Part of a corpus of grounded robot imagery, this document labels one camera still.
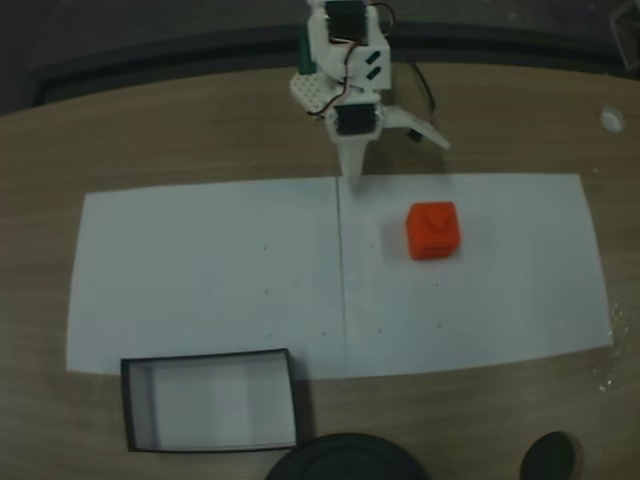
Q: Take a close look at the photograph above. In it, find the dark chair frame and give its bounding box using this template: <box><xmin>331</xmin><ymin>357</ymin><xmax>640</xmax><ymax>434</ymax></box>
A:
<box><xmin>610</xmin><ymin>0</ymin><xmax>640</xmax><ymax>77</ymax></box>

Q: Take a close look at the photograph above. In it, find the white paper sheet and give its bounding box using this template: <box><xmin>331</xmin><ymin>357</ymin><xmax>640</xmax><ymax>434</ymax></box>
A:
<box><xmin>337</xmin><ymin>172</ymin><xmax>616</xmax><ymax>377</ymax></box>
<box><xmin>66</xmin><ymin>177</ymin><xmax>347</xmax><ymax>375</ymax></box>

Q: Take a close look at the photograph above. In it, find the orange cube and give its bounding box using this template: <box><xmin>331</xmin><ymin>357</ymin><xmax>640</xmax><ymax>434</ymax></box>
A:
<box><xmin>404</xmin><ymin>200</ymin><xmax>462</xmax><ymax>262</ymax></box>

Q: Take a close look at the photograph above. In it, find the green table clamp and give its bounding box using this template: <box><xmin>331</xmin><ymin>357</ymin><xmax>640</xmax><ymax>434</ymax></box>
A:
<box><xmin>298</xmin><ymin>24</ymin><xmax>319</xmax><ymax>74</ymax></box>

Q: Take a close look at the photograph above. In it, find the black camera cable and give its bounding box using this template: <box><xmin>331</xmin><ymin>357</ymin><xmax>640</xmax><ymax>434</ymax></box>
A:
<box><xmin>411</xmin><ymin>61</ymin><xmax>438</xmax><ymax>127</ymax></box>

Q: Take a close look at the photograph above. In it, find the black round table grommet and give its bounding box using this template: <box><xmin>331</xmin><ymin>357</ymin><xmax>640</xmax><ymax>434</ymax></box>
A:
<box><xmin>518</xmin><ymin>430</ymin><xmax>585</xmax><ymax>480</ymax></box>

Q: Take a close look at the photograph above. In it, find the small white round cap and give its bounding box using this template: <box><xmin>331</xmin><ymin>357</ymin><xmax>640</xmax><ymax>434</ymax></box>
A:
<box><xmin>599</xmin><ymin>105</ymin><xmax>626</xmax><ymax>134</ymax></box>

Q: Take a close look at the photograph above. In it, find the dark brown cardboard box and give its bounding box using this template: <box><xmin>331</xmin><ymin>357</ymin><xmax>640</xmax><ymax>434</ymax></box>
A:
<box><xmin>120</xmin><ymin>347</ymin><xmax>302</xmax><ymax>454</ymax></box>

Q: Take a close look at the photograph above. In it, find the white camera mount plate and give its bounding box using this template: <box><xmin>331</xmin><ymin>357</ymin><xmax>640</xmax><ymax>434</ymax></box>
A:
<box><xmin>382</xmin><ymin>103</ymin><xmax>452</xmax><ymax>151</ymax></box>

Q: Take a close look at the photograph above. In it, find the black camera stand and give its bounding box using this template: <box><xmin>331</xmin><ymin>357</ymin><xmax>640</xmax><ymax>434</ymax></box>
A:
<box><xmin>263</xmin><ymin>433</ymin><xmax>427</xmax><ymax>480</ymax></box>

